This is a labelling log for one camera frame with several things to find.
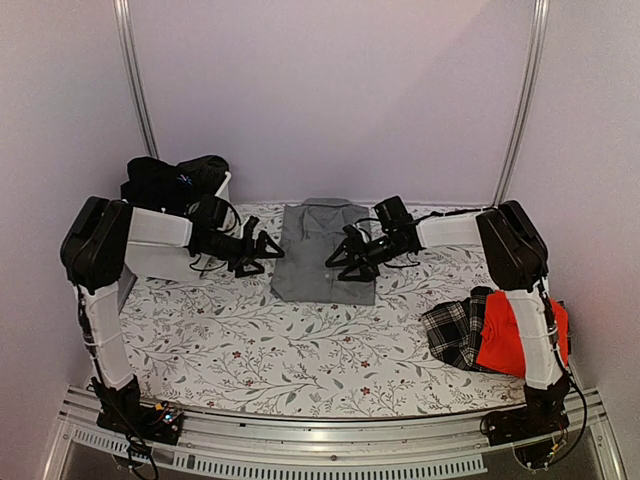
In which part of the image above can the aluminium frame post left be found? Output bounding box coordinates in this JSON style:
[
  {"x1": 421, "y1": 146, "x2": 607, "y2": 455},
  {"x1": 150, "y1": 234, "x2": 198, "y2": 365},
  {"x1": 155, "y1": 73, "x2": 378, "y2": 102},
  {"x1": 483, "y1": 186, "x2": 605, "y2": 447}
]
[{"x1": 113, "y1": 0, "x2": 159, "y2": 157}]

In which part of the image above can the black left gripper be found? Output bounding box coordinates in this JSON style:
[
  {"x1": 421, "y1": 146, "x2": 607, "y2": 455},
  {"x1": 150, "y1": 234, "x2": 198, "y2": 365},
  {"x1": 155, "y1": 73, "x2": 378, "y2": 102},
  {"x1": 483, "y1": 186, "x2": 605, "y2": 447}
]
[{"x1": 201, "y1": 229, "x2": 285, "y2": 278}]

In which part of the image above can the dark olive garment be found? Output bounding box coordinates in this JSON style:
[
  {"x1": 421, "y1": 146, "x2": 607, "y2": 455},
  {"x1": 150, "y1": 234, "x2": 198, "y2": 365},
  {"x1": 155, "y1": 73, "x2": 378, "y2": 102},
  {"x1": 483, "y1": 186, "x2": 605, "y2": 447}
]
[{"x1": 177, "y1": 155, "x2": 230, "y2": 192}]

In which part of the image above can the aluminium table front rail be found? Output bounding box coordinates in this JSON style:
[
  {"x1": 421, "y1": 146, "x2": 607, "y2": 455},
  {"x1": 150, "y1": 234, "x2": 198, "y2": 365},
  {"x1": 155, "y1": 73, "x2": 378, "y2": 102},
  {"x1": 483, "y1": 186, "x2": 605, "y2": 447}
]
[{"x1": 42, "y1": 387, "x2": 633, "y2": 479}]

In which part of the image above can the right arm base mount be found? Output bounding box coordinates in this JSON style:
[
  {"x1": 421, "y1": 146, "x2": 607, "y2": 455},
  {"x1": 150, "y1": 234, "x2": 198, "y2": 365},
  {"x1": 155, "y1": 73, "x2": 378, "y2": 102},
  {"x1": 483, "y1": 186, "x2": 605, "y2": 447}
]
[{"x1": 480, "y1": 406, "x2": 569, "y2": 470}]

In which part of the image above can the aluminium frame post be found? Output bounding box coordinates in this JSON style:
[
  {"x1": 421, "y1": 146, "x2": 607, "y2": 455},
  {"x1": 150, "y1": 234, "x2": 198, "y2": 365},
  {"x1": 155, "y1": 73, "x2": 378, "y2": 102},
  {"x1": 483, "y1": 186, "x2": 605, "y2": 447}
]
[
  {"x1": 113, "y1": 0, "x2": 159, "y2": 157},
  {"x1": 492, "y1": 0, "x2": 550, "y2": 206}
]

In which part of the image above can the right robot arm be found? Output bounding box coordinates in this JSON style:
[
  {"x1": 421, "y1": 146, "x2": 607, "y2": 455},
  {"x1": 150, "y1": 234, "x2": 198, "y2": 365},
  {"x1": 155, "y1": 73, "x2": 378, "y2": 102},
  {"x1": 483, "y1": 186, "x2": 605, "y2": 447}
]
[{"x1": 325, "y1": 196, "x2": 569, "y2": 436}]

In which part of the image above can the white plastic laundry basket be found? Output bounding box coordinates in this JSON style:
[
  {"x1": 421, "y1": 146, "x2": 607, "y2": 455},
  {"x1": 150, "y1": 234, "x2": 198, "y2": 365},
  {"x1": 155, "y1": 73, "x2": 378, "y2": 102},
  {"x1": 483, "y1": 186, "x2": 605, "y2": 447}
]
[{"x1": 124, "y1": 185, "x2": 210, "y2": 282}]

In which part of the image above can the black white plaid garment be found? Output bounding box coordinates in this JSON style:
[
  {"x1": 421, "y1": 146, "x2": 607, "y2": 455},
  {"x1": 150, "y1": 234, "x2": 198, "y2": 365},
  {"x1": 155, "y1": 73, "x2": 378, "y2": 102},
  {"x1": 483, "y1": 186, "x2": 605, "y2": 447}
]
[{"x1": 421, "y1": 286, "x2": 494, "y2": 373}]

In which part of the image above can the red folded t-shirt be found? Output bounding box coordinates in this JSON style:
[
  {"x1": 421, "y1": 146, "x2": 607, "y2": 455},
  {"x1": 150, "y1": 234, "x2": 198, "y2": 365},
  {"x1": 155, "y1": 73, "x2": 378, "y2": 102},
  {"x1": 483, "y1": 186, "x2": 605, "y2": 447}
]
[{"x1": 475, "y1": 291, "x2": 571, "y2": 376}]

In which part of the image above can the grey button-up shirt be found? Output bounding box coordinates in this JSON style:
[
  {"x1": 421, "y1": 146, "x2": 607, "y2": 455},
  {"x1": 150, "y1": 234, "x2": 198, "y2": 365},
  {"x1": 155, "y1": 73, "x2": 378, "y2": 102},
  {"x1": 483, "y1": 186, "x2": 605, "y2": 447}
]
[{"x1": 271, "y1": 198, "x2": 375, "y2": 306}]

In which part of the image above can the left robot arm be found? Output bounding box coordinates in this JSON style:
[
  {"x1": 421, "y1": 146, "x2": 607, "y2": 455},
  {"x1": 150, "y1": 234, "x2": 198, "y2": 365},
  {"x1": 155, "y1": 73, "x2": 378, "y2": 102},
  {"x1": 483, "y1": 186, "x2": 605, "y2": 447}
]
[{"x1": 60, "y1": 195, "x2": 284, "y2": 434}]

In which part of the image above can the aluminium frame post right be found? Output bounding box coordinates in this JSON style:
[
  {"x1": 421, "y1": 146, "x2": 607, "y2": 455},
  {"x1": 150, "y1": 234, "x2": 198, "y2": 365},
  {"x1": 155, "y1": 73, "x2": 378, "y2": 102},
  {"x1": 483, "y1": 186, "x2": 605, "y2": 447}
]
[{"x1": 492, "y1": 0, "x2": 550, "y2": 206}]

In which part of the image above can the floral patterned table cover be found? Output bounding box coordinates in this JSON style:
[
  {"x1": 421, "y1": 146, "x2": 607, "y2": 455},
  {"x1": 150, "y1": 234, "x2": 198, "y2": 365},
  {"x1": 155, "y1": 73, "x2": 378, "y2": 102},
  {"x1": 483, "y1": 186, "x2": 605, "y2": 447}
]
[{"x1": 84, "y1": 201, "x2": 539, "y2": 419}]

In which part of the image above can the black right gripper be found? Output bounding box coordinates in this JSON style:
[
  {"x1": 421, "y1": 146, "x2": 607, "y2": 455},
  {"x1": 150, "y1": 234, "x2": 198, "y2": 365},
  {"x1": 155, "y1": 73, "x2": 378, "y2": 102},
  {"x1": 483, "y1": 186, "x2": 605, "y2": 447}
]
[{"x1": 327, "y1": 231, "x2": 408, "y2": 281}]

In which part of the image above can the black garment with logo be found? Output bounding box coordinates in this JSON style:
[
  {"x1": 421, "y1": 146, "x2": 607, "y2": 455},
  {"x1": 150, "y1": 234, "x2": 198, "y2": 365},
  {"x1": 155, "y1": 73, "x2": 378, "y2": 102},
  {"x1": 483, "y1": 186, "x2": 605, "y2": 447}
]
[{"x1": 120, "y1": 156, "x2": 199, "y2": 215}]

